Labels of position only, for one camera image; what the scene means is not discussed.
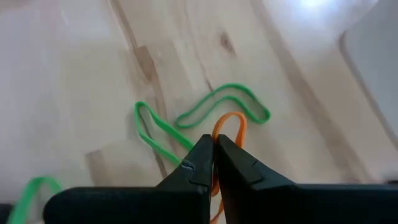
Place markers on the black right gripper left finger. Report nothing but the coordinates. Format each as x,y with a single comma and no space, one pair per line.
174,202

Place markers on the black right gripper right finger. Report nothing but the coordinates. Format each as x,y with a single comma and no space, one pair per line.
264,202

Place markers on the green rubber band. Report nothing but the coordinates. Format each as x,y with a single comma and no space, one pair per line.
237,84
137,119
23,202

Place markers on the orange rubber band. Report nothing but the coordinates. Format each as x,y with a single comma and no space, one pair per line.
230,114

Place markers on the white plastic basket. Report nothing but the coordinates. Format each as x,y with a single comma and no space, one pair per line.
379,62

